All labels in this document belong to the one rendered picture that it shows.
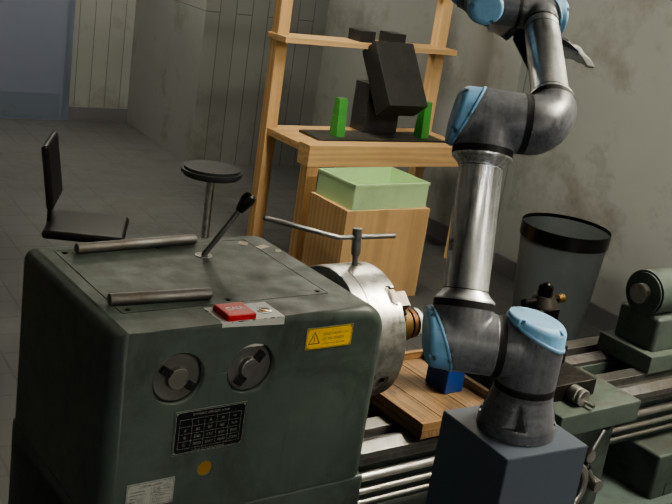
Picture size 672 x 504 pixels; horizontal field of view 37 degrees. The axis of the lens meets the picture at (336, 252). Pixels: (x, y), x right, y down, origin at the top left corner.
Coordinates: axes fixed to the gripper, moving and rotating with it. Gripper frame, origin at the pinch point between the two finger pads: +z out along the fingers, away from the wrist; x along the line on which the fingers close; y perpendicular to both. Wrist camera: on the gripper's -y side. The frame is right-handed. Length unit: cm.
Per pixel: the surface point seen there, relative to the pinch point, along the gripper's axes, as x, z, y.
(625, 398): 53, 62, -20
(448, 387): 74, 22, -30
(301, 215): 260, 19, 263
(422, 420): 70, 14, -51
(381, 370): 60, -4, -54
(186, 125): 399, -62, 477
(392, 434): 75, 10, -54
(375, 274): 51, -15, -38
